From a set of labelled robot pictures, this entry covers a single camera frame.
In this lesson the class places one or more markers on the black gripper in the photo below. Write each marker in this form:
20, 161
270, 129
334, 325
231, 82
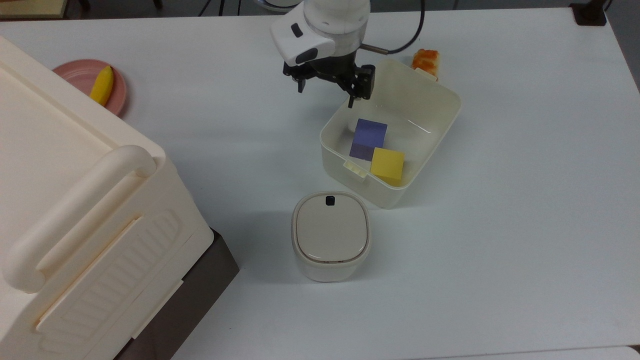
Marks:
330, 67

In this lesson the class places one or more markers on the white plastic box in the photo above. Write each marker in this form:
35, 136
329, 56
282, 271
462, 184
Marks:
425, 110

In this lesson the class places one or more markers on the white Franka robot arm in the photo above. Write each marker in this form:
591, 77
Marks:
330, 25

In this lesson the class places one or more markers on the purple cube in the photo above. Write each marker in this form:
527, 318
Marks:
369, 137

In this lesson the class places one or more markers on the orange bread slice toy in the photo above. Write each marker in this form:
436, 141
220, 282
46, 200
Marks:
426, 59

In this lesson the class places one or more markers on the yellow cube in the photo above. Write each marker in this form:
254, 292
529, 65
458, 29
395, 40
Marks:
387, 164

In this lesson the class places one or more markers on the black tripod legs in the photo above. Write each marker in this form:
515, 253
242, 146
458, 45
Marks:
220, 5

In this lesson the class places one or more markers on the small beige lidded bin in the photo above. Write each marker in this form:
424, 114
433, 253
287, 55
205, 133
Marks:
330, 235

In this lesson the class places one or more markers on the yellow toy banana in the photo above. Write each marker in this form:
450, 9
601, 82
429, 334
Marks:
102, 86

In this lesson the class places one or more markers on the pink plate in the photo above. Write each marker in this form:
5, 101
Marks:
77, 75

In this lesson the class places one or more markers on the black table clamp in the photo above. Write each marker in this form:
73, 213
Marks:
589, 12

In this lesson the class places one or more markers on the wooden board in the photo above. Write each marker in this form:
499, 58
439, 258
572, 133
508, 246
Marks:
30, 7

